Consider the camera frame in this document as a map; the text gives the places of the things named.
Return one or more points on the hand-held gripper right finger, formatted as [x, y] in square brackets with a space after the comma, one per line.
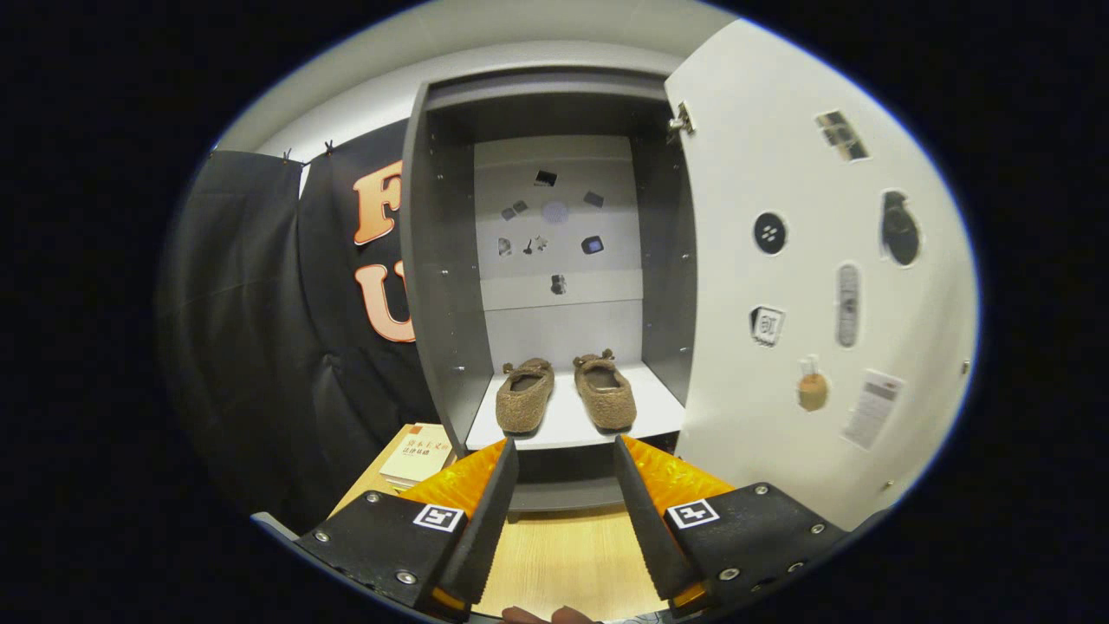
[645, 520]

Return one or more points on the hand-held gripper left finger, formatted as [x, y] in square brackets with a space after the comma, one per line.
[489, 520]

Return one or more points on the brown fuzzy shoe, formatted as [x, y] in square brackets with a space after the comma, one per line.
[522, 403]
[606, 394]

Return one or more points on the dark grey shoe cabinet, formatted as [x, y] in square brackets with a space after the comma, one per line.
[442, 303]

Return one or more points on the beige shoe cabinet door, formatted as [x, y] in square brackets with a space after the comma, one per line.
[728, 286]

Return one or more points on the metal door hinge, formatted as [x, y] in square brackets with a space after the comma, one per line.
[683, 121]

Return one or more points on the beige book orange label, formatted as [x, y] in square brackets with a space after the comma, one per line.
[416, 455]

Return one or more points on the black backdrop cloth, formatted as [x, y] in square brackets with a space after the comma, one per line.
[243, 347]

